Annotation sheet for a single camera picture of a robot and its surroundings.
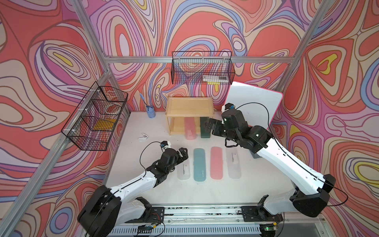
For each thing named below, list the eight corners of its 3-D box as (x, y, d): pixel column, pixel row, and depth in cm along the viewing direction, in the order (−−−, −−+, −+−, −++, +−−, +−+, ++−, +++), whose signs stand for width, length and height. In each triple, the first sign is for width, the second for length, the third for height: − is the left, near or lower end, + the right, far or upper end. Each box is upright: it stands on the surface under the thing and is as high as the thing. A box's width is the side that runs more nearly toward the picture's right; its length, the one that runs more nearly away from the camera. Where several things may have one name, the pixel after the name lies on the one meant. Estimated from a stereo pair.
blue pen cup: (148, 120, 120) (145, 110, 111) (149, 115, 123) (146, 105, 115) (155, 120, 120) (152, 110, 111) (156, 115, 123) (153, 105, 114)
